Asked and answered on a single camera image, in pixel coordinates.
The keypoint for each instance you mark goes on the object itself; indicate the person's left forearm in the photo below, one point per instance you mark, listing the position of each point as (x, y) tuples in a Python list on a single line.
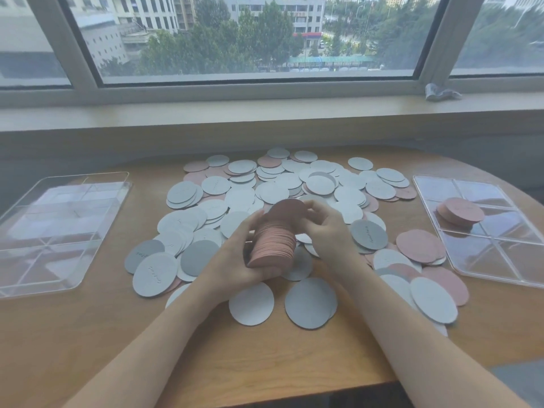
[(157, 335)]

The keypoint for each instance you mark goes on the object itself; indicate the stack of pink discs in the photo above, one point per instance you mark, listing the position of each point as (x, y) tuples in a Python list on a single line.
[(274, 237)]

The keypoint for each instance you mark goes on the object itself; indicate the person's right hand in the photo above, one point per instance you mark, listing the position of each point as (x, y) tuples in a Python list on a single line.
[(335, 237)]

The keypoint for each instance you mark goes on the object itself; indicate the white windowsill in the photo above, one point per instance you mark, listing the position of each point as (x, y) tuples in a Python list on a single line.
[(272, 114)]

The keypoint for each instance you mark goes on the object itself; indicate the white window frame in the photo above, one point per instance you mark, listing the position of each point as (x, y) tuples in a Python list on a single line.
[(255, 87)]

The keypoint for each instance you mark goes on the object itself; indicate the pile of grey and pink round discs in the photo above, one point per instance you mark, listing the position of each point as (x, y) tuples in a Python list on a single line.
[(238, 195)]

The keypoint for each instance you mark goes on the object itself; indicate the crumpled clear wrapper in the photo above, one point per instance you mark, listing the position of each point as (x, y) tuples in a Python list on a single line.
[(440, 92)]

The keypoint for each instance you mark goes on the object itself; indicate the person's right forearm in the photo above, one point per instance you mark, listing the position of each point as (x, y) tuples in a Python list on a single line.
[(416, 335)]

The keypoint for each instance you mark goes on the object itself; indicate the empty clear divided plastic tray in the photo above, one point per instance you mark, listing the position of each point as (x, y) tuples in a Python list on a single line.
[(59, 233)]

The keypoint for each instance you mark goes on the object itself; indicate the person's right thumb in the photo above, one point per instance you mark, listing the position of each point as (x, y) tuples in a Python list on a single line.
[(307, 233)]

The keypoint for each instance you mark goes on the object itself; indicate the person's left thumb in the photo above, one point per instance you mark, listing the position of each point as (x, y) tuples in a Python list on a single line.
[(251, 225)]

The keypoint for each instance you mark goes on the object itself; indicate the grey chair seat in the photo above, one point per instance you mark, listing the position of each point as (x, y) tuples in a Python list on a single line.
[(520, 386)]

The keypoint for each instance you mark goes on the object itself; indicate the small pink disc stack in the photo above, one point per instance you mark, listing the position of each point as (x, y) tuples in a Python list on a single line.
[(461, 211)]

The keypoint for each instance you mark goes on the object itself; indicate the person's left hand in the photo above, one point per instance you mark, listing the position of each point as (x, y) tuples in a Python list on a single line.
[(225, 259)]

